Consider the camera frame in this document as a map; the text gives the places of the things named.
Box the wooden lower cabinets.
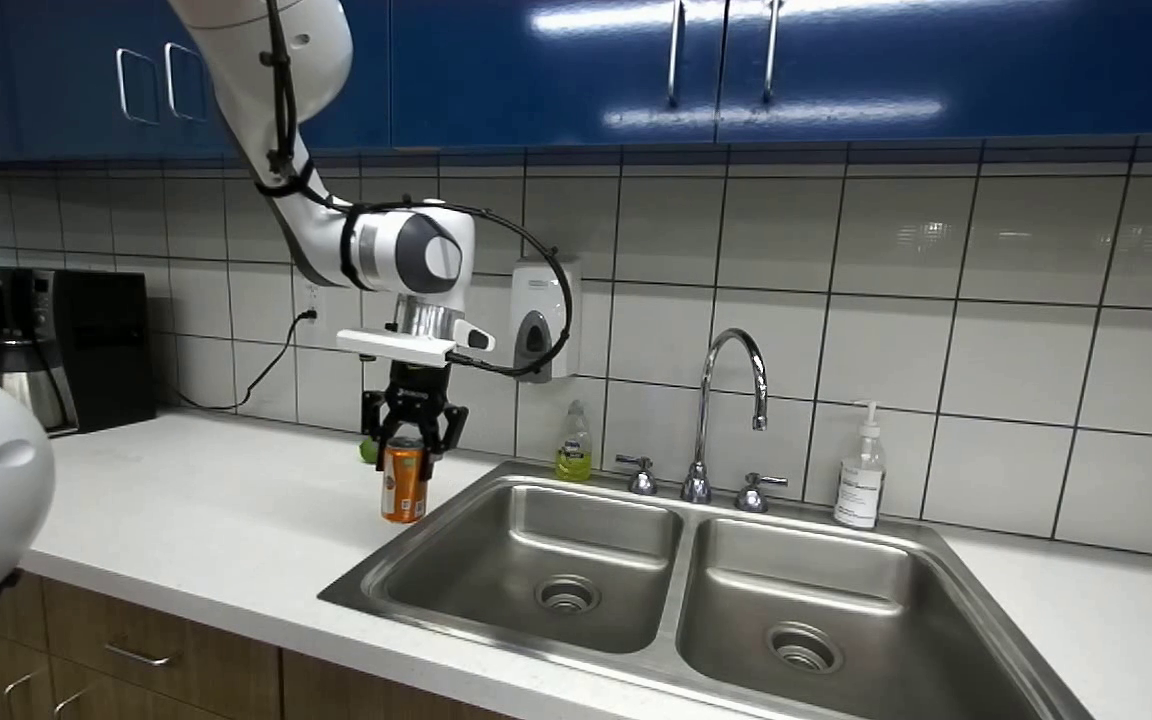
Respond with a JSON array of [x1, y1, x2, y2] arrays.
[[0, 572, 511, 720]]

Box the black silver coffee machine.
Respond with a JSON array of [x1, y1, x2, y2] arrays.
[[0, 263, 160, 434]]

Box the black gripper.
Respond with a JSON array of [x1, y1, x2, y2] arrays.
[[357, 355, 473, 488]]

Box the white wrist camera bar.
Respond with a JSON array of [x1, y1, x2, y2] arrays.
[[331, 325, 498, 372]]

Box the stainless steel double sink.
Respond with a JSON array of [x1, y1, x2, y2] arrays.
[[316, 461, 1094, 720]]

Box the silver drawer handle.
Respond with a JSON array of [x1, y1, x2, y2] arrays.
[[99, 639, 180, 673]]

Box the chrome faucet handle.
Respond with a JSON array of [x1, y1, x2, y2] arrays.
[[733, 467, 793, 515], [610, 453, 665, 498]]

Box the orange soda can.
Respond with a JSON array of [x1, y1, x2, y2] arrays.
[[379, 420, 432, 529]]

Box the chrome gooseneck faucet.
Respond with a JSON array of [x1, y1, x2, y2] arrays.
[[675, 325, 777, 509]]

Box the black power cord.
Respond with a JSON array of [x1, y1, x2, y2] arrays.
[[160, 312, 321, 416]]

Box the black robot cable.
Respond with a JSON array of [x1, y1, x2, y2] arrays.
[[250, 0, 577, 383]]

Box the green dish soap bottle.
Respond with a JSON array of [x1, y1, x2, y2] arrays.
[[547, 396, 599, 482]]

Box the white wall power outlet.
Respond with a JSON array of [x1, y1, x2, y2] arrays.
[[291, 298, 327, 352]]

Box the silver cabinet door handle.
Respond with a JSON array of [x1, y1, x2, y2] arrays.
[[660, 0, 686, 112], [160, 35, 200, 123], [758, 0, 789, 109], [111, 44, 154, 123]]

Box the white wall soap dispenser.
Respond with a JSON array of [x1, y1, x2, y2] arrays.
[[506, 259, 581, 387]]

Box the clear pump soap bottle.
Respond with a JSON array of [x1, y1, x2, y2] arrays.
[[829, 396, 893, 533]]

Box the blue upper cabinets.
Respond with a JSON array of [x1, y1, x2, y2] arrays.
[[0, 0, 1152, 170]]

